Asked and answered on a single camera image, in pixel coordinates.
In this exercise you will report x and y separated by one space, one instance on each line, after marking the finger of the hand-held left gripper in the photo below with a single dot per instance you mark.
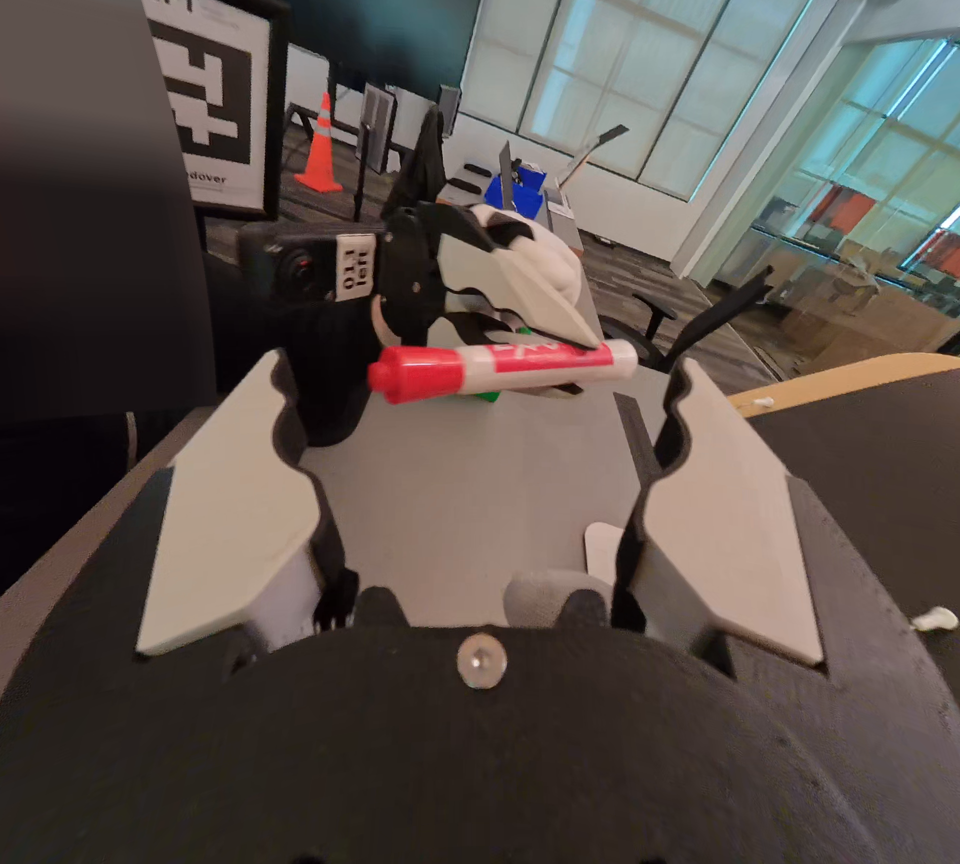
487 328
517 279

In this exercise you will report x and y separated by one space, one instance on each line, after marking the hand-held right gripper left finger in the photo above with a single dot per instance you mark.
225 541

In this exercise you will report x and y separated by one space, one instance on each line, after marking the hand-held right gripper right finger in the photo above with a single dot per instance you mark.
727 534

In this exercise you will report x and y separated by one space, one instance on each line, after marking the red dry erase marker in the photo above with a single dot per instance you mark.
525 363

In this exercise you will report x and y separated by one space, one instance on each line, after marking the person's left forearm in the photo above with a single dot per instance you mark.
330 384

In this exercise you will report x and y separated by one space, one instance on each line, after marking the person's left hand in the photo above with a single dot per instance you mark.
555 264

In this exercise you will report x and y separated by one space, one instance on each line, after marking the person's right hand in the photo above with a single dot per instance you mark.
540 598

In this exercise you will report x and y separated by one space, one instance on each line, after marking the blue plastic bin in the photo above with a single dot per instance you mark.
529 193

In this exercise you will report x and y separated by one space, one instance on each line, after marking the orange traffic cone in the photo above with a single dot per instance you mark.
321 159

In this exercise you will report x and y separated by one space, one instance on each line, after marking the background wooden edged desk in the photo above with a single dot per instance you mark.
465 185

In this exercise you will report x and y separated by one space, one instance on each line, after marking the black draped office chair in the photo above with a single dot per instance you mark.
420 166

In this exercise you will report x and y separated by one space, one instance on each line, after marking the dark panel stand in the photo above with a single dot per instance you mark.
375 121

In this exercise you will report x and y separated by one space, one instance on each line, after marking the black framed marker poster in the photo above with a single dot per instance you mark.
217 91

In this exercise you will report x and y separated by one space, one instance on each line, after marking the cardboard box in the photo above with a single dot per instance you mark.
885 316

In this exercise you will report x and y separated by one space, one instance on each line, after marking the large black monitor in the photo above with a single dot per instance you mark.
375 1

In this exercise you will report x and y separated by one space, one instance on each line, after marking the red panel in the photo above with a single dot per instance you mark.
844 208
937 253

